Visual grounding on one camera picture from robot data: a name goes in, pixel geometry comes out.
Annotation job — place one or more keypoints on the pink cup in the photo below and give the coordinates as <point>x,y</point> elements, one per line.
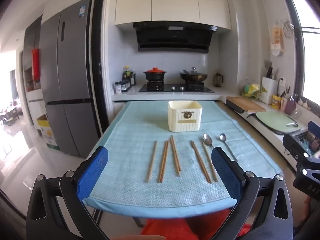
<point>284,103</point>

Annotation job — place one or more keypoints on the grey refrigerator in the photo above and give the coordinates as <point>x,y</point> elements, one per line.
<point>67,80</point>

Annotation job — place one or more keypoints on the red hanging decoration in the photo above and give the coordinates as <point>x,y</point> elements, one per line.
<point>35,63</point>

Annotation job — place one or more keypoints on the hanging patterned oven mitt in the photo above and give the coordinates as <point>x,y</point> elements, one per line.
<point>277,40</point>

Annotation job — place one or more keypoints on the yellow container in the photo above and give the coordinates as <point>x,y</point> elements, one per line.
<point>276,102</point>

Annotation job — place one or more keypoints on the black gas cooktop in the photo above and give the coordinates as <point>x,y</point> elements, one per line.
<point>175,88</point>

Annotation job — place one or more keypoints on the green cutting board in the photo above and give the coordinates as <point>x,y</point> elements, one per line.
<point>277,122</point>

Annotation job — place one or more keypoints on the wooden cutting board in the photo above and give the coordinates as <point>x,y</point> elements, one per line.
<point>246,103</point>

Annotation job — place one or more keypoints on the light blue towel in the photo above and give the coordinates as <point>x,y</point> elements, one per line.
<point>130,192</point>

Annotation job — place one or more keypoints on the white upper cabinets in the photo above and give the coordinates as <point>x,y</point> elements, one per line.
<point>172,2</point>

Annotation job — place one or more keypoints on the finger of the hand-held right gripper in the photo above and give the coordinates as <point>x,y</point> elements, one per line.
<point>315,128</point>
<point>291,145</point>

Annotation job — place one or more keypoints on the black pot with orange lid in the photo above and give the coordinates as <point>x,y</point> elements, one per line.
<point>155,75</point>

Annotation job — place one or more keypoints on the cardboard box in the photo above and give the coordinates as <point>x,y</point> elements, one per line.
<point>47,132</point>

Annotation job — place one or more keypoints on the spice jar rack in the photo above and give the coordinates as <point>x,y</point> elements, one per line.
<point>122,86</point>

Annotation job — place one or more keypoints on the black tray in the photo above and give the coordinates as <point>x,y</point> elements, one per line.
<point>235,107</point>

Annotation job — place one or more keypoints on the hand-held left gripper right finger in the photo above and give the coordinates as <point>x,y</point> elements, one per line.
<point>226,172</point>

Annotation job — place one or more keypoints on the orange red clothing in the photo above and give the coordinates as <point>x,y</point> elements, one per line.
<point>180,227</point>

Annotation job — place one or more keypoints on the black range hood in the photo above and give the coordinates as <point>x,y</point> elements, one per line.
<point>172,37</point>

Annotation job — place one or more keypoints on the purple soap bottle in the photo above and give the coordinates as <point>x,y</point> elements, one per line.
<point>290,105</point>

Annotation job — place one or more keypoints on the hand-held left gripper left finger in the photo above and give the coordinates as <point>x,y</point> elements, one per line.
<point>93,172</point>

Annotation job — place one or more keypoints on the glass french press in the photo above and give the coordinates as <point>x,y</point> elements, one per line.
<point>218,80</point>

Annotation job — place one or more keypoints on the sauce bottles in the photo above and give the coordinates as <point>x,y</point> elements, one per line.
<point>128,76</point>

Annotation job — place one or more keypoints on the white knife block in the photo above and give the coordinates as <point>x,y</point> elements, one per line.
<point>268,90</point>

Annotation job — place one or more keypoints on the metal spoon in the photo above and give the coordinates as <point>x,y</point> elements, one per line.
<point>222,137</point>

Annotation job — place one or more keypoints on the cream ribbed utensil holder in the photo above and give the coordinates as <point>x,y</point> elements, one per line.
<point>183,120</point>

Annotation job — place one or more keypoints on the window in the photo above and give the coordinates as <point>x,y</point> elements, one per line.
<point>307,42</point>

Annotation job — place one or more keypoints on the white wall outlet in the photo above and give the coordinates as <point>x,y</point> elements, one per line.
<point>282,79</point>

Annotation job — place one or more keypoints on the wok with glass lid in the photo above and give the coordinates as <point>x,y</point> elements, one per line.
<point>193,76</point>

